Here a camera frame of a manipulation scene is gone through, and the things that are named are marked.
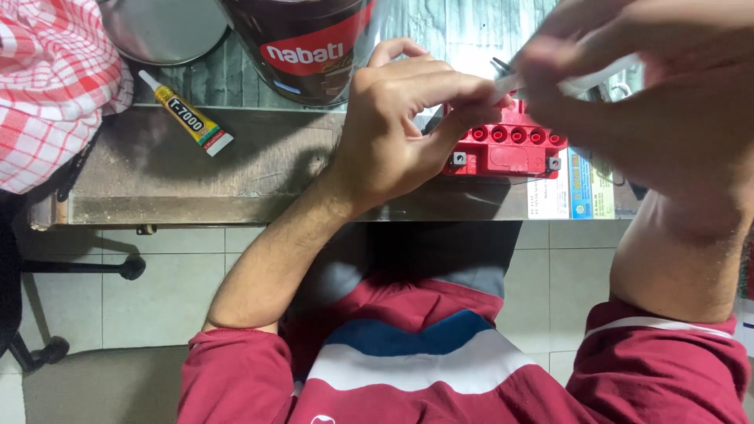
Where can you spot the person's right hand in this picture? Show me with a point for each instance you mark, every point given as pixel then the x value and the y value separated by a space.
pixel 665 100

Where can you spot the person's left hand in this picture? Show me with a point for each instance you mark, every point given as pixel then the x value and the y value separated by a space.
pixel 377 141

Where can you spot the person's right fingers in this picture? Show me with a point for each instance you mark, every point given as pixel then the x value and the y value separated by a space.
pixel 545 76

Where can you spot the white plastic strip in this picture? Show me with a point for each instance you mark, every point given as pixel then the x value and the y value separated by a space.
pixel 595 78

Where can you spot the red battery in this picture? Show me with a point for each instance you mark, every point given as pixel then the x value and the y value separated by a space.
pixel 506 156

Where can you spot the blue printed paper card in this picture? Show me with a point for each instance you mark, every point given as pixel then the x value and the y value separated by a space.
pixel 581 188

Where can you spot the white printed paper card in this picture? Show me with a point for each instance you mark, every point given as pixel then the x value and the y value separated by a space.
pixel 549 197

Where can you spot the pale yellow paper card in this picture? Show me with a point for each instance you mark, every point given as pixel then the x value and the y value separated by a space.
pixel 603 197

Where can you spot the brown round tin can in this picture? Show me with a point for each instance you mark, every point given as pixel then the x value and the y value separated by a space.
pixel 303 50

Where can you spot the person's maroon striped shirt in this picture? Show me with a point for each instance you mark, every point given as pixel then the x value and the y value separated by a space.
pixel 447 365

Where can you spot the yellow glue tube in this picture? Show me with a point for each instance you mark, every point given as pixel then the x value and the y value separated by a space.
pixel 187 116

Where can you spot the silver metal pot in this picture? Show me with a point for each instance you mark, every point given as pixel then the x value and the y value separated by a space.
pixel 159 29

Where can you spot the red checked cloth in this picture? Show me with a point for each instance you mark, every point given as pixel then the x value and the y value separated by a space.
pixel 50 88

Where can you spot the beige seat cushion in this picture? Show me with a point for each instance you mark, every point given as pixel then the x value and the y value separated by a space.
pixel 106 386

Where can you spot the black chair base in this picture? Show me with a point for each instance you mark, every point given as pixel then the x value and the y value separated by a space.
pixel 35 277

